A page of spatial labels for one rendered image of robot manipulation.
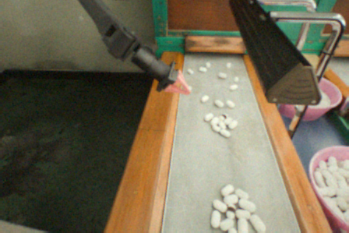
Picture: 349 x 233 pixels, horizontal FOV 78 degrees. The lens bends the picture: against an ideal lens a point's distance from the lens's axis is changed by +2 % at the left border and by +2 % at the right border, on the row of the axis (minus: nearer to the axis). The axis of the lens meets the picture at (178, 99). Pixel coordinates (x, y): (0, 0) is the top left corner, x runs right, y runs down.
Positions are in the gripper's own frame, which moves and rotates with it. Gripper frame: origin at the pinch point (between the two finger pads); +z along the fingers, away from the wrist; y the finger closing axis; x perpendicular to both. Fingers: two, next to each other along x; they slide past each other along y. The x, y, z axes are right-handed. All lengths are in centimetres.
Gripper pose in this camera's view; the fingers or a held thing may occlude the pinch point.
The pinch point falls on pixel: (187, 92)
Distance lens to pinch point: 67.5
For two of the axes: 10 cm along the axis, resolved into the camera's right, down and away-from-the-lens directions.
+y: 1.1, -5.9, 8.0
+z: 7.6, 5.6, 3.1
